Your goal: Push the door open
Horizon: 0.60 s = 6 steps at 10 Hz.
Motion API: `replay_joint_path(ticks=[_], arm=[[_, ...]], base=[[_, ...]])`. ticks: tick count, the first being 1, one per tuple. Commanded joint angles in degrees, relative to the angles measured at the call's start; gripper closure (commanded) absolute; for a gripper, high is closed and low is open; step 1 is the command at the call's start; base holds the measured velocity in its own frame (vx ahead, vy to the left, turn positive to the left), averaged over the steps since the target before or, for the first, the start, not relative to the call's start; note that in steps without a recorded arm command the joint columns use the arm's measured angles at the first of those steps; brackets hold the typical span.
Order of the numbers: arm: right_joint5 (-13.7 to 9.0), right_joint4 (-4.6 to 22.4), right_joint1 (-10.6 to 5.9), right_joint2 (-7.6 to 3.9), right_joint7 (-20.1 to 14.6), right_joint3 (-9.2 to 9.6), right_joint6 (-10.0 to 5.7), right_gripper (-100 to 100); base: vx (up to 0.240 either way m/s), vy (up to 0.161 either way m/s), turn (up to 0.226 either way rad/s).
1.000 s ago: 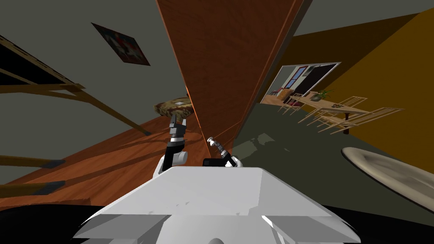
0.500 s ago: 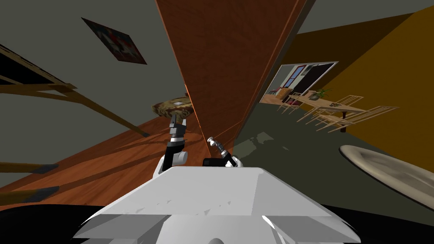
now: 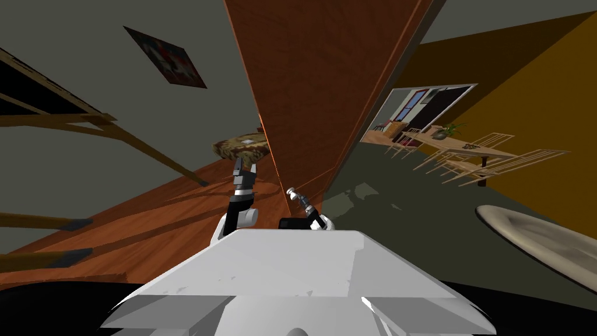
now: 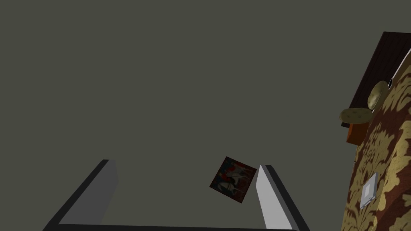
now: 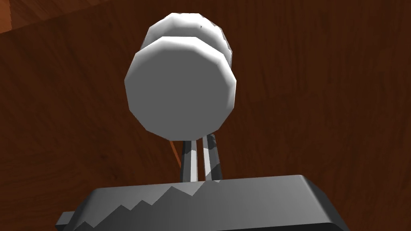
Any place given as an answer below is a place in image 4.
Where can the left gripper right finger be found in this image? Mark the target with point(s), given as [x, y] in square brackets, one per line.
[276, 202]

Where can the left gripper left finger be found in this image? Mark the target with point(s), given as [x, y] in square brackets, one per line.
[90, 199]

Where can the round brass door knob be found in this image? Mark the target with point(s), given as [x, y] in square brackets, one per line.
[364, 107]

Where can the dark framed wall picture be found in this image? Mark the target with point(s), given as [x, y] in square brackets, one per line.
[233, 179]

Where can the grey wall switch plate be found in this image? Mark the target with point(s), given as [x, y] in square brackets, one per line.
[368, 191]

